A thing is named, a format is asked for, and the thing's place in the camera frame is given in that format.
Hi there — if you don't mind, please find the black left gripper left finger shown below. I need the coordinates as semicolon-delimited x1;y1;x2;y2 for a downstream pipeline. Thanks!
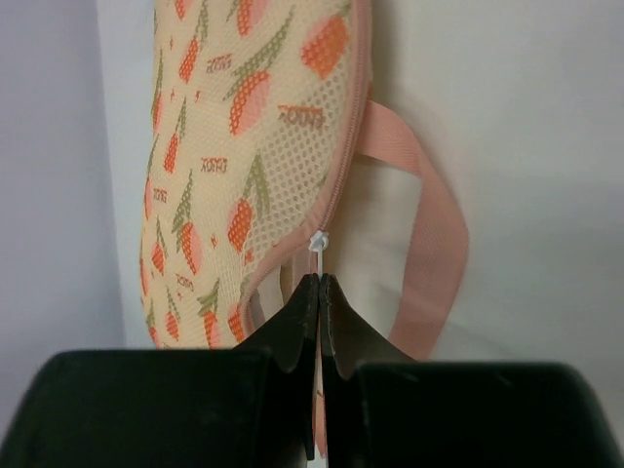
1;275;320;467

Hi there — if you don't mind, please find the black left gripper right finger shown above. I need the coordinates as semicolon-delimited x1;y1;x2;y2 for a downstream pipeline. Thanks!
319;275;623;467

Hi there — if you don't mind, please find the pink mesh laundry bag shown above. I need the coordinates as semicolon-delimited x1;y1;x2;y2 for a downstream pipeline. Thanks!
139;1;468;358

